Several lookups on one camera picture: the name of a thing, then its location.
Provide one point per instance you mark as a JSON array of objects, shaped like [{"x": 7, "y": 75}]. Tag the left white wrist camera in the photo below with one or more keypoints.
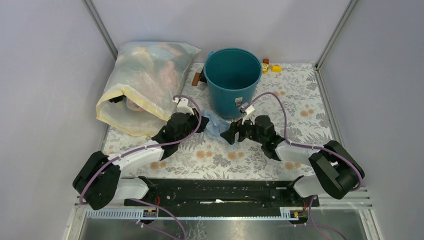
[{"x": 182, "y": 105}]

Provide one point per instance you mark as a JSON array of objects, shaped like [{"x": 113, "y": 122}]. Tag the yellow toy block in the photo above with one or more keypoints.
[{"x": 276, "y": 68}]

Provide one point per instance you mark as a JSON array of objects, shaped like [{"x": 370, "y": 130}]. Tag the teal plastic trash bin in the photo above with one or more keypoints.
[{"x": 232, "y": 75}]

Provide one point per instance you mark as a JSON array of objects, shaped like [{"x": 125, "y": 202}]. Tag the brown wooden block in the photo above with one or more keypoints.
[{"x": 198, "y": 77}]

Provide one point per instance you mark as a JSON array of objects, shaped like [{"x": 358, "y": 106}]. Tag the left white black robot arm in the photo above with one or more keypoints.
[{"x": 103, "y": 177}]

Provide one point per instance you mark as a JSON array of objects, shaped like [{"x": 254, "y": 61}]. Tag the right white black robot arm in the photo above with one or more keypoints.
[{"x": 335, "y": 172}]

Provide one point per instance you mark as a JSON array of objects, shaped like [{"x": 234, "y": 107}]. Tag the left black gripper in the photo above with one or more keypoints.
[{"x": 203, "y": 123}]

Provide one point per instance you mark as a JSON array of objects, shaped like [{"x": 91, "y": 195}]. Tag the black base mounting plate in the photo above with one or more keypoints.
[{"x": 224, "y": 198}]

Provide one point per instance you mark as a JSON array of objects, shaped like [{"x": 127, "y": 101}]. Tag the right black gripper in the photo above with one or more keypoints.
[{"x": 235, "y": 127}]

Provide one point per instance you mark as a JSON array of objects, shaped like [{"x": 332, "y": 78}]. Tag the light blue plastic trash bag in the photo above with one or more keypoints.
[{"x": 215, "y": 126}]

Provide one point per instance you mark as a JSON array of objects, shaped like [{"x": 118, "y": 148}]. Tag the floral patterned table mat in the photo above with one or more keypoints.
[{"x": 294, "y": 104}]

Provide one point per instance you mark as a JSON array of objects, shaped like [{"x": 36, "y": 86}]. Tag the large translucent stuffed bag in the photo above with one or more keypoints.
[{"x": 138, "y": 96}]

